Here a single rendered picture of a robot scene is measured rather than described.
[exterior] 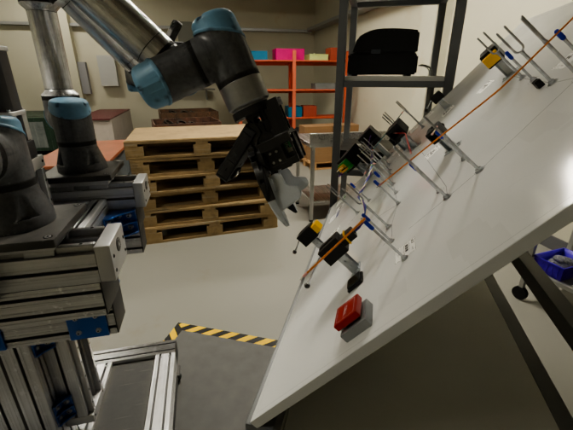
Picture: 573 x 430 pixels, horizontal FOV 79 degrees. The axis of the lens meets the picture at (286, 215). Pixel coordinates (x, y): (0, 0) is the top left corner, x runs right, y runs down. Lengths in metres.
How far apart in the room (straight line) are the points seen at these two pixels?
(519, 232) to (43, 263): 0.87
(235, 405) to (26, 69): 9.33
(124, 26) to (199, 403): 1.63
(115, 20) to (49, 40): 0.73
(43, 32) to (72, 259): 0.83
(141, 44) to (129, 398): 1.41
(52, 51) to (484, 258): 1.37
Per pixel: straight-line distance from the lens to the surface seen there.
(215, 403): 1.93
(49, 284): 0.94
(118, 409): 1.75
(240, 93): 0.60
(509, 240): 0.50
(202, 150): 3.26
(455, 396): 0.96
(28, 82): 10.32
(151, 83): 0.63
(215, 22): 0.62
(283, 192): 0.60
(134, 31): 0.76
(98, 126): 7.62
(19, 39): 10.33
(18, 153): 0.89
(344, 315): 0.59
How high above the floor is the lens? 1.46
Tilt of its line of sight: 22 degrees down
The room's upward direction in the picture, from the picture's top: straight up
